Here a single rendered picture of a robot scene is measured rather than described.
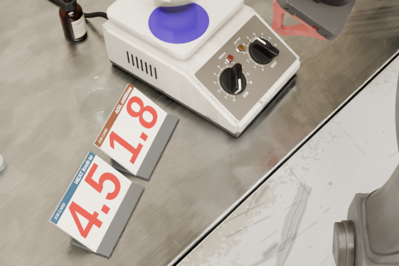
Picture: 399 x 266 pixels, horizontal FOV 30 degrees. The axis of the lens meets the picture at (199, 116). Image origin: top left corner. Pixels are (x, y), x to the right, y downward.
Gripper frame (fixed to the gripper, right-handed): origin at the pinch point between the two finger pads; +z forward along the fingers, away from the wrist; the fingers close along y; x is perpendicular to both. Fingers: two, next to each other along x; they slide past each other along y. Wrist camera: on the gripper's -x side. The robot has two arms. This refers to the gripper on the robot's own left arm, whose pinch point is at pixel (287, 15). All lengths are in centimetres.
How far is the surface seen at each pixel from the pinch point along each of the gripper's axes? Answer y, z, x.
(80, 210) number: 27.1, 10.2, -7.5
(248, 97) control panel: 6.9, 7.3, 2.1
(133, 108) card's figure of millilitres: 13.4, 12.5, -7.9
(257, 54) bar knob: 1.8, 7.1, 0.7
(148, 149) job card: 16.6, 12.7, -4.0
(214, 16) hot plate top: 1.0, 6.8, -5.9
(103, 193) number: 24.0, 10.9, -6.2
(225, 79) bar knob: 6.9, 6.9, -1.3
